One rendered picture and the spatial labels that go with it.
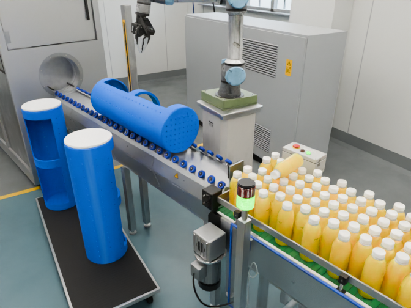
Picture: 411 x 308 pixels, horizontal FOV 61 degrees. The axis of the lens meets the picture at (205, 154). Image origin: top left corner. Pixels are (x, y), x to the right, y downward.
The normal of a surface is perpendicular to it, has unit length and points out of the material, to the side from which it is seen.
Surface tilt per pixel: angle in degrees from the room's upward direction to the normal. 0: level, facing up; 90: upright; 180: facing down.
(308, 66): 90
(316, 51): 90
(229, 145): 90
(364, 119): 90
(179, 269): 0
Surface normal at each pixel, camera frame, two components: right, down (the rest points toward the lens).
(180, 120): 0.68, 0.33
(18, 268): 0.00, -0.89
